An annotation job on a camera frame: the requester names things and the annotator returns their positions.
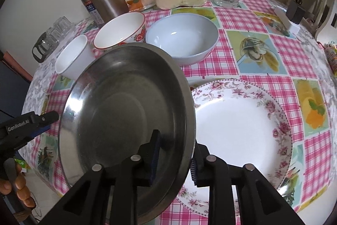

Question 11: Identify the dark cabinet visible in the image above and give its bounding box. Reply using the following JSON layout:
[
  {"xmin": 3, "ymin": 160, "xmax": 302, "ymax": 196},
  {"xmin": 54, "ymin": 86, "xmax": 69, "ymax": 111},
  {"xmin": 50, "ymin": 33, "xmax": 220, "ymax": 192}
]
[{"xmin": 0, "ymin": 51, "xmax": 33, "ymax": 121}]

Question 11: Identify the white bowl with red rim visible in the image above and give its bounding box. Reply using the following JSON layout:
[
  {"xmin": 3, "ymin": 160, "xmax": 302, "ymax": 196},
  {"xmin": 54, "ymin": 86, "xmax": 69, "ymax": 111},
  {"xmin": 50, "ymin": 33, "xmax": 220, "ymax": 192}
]
[{"xmin": 94, "ymin": 12, "xmax": 146, "ymax": 50}]

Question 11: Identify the light blue bowl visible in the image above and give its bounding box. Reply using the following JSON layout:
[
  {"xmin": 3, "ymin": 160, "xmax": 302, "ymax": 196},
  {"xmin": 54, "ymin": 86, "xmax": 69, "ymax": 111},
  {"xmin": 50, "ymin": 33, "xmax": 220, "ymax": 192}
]
[{"xmin": 146, "ymin": 13, "xmax": 219, "ymax": 66}]

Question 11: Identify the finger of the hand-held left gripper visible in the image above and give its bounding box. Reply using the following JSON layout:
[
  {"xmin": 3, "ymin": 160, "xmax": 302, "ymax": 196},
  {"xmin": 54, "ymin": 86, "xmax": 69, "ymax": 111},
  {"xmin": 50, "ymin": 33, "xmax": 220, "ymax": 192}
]
[{"xmin": 29, "ymin": 110, "xmax": 60, "ymax": 137}]

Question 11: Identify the pink checked tablecloth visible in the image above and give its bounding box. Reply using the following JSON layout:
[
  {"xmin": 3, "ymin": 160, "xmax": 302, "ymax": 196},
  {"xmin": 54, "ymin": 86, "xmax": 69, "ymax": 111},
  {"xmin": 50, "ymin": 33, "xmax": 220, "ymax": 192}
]
[{"xmin": 41, "ymin": 0, "xmax": 335, "ymax": 225}]

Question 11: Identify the white power strip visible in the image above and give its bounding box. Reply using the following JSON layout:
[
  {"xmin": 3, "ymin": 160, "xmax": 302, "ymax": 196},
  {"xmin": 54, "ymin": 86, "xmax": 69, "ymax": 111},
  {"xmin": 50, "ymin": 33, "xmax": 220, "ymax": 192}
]
[{"xmin": 274, "ymin": 6, "xmax": 301, "ymax": 34}]

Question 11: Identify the colourful printed bottle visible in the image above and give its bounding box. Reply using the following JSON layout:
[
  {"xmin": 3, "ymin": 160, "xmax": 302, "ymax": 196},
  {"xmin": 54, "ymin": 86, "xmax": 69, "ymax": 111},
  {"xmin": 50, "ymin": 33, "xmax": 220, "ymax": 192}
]
[{"xmin": 325, "ymin": 43, "xmax": 337, "ymax": 78}]

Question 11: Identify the black power adapter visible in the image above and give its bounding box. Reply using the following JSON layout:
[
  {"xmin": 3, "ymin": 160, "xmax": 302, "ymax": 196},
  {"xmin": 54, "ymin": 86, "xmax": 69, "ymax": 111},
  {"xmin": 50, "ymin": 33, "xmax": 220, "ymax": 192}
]
[{"xmin": 286, "ymin": 0, "xmax": 307, "ymax": 24}]

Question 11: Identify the orange snack packet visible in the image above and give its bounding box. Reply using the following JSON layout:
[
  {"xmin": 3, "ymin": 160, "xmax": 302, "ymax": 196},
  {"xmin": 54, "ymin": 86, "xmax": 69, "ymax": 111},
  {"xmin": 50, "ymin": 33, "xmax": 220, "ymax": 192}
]
[{"xmin": 126, "ymin": 0, "xmax": 156, "ymax": 12}]

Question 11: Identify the white cup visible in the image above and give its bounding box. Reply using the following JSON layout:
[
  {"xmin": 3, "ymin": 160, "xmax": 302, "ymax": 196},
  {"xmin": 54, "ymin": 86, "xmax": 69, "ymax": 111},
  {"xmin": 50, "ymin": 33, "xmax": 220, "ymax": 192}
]
[{"xmin": 55, "ymin": 35, "xmax": 96, "ymax": 80}]

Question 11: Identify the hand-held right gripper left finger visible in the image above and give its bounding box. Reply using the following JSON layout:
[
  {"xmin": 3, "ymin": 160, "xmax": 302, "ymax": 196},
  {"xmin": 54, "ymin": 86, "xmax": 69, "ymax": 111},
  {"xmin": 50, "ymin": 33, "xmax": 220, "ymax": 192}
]
[{"xmin": 54, "ymin": 129, "xmax": 161, "ymax": 225}]

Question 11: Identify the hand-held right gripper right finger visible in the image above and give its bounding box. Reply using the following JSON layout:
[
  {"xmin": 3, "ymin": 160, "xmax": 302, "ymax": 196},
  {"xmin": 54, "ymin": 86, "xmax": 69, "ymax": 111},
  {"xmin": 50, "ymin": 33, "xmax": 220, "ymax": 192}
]
[{"xmin": 190, "ymin": 143, "xmax": 301, "ymax": 225}]

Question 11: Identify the floral rimmed white plate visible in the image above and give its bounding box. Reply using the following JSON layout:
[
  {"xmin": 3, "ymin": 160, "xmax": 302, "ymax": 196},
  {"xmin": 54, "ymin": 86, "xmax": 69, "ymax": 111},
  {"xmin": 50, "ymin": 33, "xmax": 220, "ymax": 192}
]
[{"xmin": 175, "ymin": 79, "xmax": 293, "ymax": 216}]

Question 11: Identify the stainless steel plate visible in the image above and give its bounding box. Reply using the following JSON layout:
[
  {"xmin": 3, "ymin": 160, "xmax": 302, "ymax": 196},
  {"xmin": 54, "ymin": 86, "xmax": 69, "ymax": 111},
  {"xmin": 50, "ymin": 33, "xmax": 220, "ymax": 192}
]
[{"xmin": 58, "ymin": 43, "xmax": 197, "ymax": 225}]

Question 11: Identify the person's left hand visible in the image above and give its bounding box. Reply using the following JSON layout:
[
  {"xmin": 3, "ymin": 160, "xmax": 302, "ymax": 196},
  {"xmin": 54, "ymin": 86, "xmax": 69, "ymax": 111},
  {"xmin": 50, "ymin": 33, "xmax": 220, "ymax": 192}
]
[{"xmin": 0, "ymin": 163, "xmax": 36, "ymax": 209}]

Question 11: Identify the white chair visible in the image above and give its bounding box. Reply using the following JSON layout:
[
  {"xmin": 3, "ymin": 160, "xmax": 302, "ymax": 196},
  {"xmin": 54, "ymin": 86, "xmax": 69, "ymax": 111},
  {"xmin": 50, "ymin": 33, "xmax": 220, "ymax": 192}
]
[{"xmin": 314, "ymin": 0, "xmax": 337, "ymax": 43}]

